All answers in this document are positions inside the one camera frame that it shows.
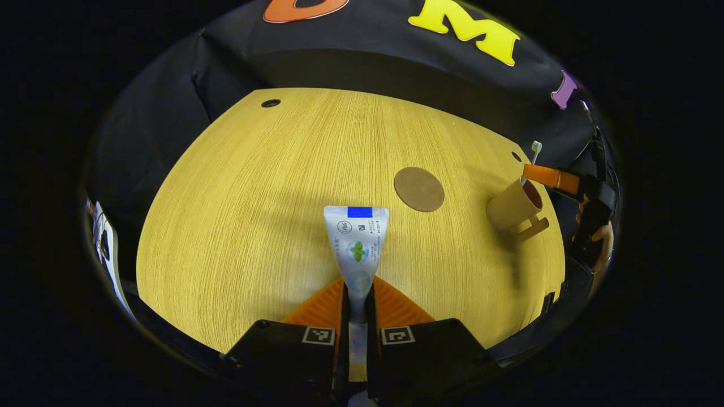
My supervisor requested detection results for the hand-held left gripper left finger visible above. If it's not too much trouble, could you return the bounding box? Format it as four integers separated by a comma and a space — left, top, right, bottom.
221, 277, 350, 405

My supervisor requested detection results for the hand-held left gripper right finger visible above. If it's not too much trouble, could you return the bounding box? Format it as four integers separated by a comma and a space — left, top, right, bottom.
367, 276, 493, 402

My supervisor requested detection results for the white toothbrush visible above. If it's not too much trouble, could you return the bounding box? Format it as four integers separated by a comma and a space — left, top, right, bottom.
519, 141, 543, 186

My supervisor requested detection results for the beige cup with handle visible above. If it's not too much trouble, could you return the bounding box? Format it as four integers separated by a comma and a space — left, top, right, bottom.
486, 178, 550, 244

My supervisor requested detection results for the brown round coaster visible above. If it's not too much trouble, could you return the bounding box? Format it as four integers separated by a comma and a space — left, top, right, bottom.
394, 167, 446, 213

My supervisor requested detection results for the white toothpaste tube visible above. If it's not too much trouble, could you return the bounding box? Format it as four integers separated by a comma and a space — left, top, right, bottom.
324, 206, 390, 407

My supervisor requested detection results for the white side table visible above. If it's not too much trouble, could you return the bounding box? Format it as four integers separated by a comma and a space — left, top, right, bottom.
90, 201, 136, 320

